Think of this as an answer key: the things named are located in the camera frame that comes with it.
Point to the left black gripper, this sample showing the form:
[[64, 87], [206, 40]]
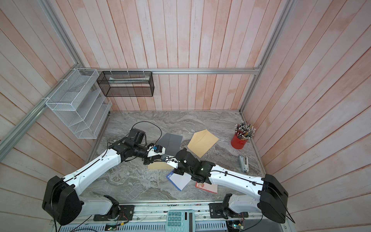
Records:
[[150, 160]]

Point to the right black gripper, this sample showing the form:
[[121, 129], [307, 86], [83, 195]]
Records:
[[178, 171]]

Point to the yellow envelope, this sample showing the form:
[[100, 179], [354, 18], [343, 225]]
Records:
[[201, 142], [160, 166]]

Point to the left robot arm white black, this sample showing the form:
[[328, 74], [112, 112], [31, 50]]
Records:
[[62, 199]]

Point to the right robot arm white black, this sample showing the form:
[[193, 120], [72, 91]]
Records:
[[264, 194]]

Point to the blue bordered letter paper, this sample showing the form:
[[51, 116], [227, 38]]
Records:
[[179, 181]]

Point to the grey envelope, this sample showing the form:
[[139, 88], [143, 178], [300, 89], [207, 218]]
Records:
[[171, 142]]

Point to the red bordered card right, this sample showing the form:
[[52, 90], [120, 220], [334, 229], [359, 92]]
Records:
[[207, 187]]

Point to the white stapler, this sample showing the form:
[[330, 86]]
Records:
[[244, 164]]

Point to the red pencil cup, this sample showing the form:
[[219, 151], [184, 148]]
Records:
[[237, 142]]

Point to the teal calculator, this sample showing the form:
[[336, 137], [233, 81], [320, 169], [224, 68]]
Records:
[[180, 221]]

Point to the bundle of pencils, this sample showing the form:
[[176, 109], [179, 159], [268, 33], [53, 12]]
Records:
[[244, 131]]

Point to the black mesh basket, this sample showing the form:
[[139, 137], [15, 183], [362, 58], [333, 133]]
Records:
[[126, 83]]

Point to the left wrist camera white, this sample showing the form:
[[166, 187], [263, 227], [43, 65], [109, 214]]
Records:
[[155, 150]]

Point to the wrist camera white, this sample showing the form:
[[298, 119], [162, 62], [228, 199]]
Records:
[[155, 150], [170, 160]]

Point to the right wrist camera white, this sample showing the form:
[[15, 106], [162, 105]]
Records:
[[170, 160]]

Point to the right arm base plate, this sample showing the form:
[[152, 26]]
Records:
[[217, 210]]

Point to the white wire mesh shelf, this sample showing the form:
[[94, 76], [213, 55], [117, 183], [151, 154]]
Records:
[[79, 106]]

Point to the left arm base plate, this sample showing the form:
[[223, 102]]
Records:
[[124, 212]]

